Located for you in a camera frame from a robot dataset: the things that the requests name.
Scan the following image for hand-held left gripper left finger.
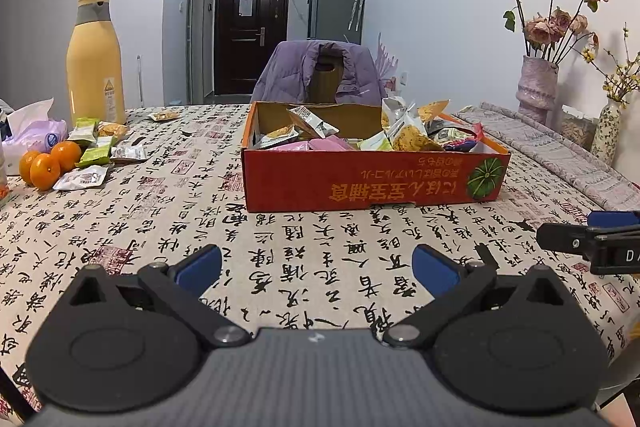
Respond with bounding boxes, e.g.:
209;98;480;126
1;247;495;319
60;244;251;348

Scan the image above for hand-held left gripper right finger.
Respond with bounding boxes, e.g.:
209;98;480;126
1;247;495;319
382;244;581;348

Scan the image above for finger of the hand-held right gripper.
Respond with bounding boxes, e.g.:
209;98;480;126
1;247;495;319
537;209;640;253

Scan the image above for orange cardboard box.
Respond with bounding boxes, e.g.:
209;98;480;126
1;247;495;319
241;101;512;214

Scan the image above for pile of mixed snack bags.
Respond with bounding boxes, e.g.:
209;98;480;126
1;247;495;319
252;97;486;154

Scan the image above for orange spicy strip snack packet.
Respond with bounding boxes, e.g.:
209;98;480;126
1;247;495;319
417;99;452;124

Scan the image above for pink packet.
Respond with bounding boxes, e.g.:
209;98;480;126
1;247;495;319
272;137;358;152

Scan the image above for folded patterned cloth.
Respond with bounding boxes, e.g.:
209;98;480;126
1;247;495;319
450;102;640;212

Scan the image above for glass jar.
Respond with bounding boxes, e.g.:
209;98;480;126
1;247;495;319
556;105;598;150

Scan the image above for speckled white vase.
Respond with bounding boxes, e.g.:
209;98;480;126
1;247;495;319
590;99;622;165

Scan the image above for small white snack packet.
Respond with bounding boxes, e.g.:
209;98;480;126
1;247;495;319
52;166;110;192
110;146;148;164

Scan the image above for pink ribbed vase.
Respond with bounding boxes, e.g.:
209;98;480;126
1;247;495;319
516;55;560;126

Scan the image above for clear cookie packet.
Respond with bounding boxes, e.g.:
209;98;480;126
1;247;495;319
97;121;130;140

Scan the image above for yellow dried flower sprigs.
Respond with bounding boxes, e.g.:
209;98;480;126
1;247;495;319
582;24;640;105

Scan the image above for orange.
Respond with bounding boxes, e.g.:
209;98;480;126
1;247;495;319
51;141;82;172
30;153;62;188
19;150;41;180

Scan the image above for purple puffer jacket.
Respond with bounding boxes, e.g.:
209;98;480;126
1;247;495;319
254;39;390;106

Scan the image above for dried pink rose bouquet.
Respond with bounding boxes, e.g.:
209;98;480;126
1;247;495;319
492;0;610;64

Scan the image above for purple tissue pack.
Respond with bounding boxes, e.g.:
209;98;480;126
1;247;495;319
0;98;68;158

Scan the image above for dark brown entrance door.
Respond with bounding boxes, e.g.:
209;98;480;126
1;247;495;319
214;0;291;96

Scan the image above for wooden chair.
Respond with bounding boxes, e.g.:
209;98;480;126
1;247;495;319
307;44;353;105

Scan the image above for yellow thermos bottle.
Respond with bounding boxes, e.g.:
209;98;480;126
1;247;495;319
66;0;127;126

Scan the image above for grey interior door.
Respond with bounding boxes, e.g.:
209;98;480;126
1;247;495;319
187;0;207;104

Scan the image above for grey refrigerator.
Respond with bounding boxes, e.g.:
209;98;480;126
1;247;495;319
307;0;368;45

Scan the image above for pink feather wall decal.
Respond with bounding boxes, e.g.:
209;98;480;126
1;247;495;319
374;32;401;80

